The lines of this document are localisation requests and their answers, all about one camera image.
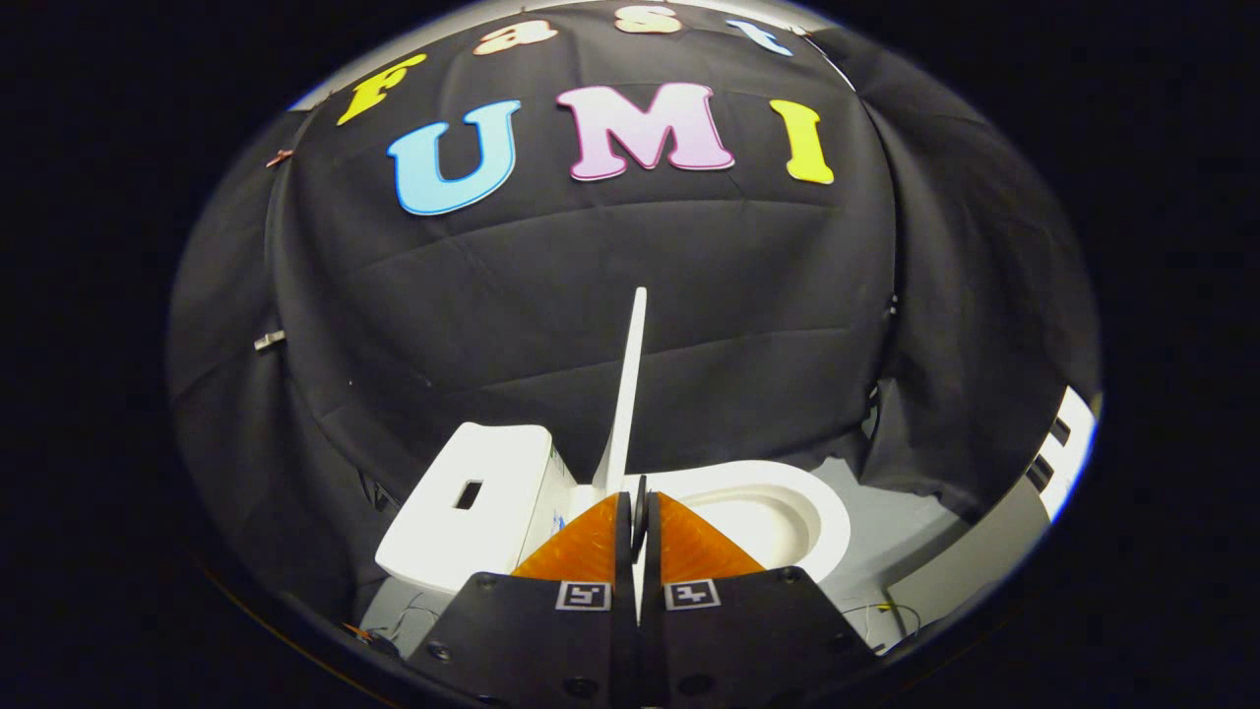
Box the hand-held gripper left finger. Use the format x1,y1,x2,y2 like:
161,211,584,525
409,492,636,709

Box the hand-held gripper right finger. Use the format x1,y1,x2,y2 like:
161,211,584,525
640,492,877,709

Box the white toilet lid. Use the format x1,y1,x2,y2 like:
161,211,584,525
594,288,649,498

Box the white toilet with tank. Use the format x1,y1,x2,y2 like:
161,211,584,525
376,423,852,604

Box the white toilet seat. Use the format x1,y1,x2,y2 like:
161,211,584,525
677,461,852,584

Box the white slotted panel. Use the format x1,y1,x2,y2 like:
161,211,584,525
1024,387,1096,523

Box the black backdrop cloth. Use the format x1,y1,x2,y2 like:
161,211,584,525
165,0,1101,602

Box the thin black floor cables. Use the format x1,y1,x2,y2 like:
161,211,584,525
366,599,441,653

